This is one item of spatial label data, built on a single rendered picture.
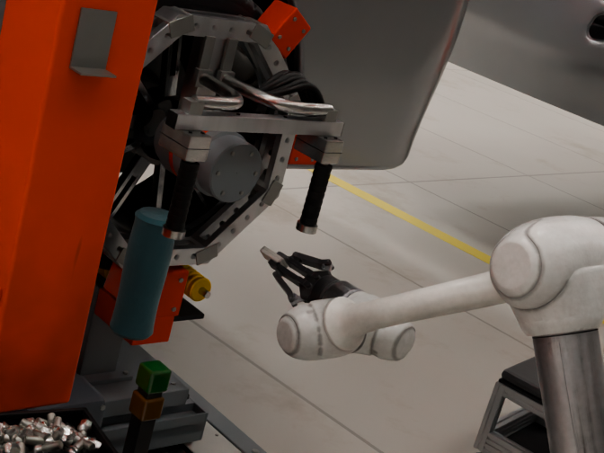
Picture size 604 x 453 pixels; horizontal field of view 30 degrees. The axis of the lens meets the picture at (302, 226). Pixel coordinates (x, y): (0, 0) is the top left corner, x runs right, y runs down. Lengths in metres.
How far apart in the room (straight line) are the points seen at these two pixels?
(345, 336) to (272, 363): 1.41
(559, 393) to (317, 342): 0.53
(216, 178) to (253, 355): 1.37
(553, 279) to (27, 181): 0.78
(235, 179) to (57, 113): 0.63
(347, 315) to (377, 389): 1.46
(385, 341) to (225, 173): 0.45
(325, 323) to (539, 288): 0.53
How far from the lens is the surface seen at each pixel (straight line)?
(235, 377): 3.33
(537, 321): 1.73
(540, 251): 1.68
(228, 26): 2.29
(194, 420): 2.74
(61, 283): 1.81
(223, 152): 2.19
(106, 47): 1.69
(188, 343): 3.47
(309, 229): 2.31
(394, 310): 2.03
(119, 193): 2.42
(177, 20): 2.21
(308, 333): 2.08
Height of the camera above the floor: 1.47
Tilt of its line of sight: 18 degrees down
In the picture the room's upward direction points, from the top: 16 degrees clockwise
